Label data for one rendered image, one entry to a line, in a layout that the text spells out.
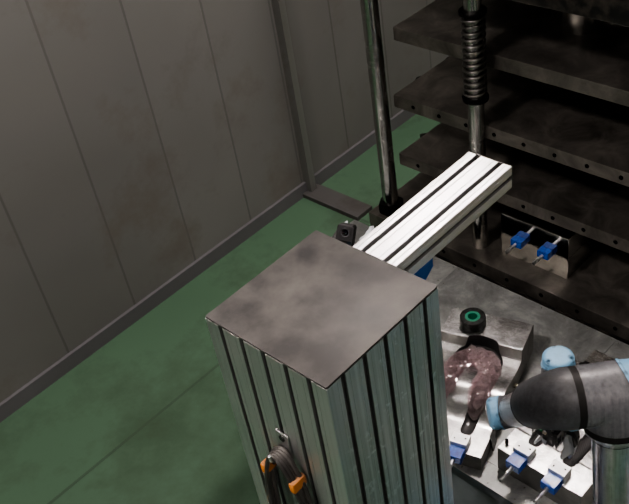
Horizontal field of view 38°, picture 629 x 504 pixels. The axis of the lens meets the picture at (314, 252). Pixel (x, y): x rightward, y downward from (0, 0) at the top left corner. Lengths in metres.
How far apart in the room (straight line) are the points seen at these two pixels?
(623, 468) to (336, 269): 0.71
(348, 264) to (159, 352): 3.01
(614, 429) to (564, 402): 0.11
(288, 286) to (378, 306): 0.15
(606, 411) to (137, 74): 2.89
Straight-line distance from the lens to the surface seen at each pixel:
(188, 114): 4.36
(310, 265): 1.41
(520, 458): 2.56
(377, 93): 3.27
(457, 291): 3.17
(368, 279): 1.37
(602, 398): 1.71
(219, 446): 3.89
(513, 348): 2.82
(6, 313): 4.13
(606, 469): 1.82
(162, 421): 4.06
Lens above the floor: 2.92
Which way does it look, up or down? 38 degrees down
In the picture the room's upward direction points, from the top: 10 degrees counter-clockwise
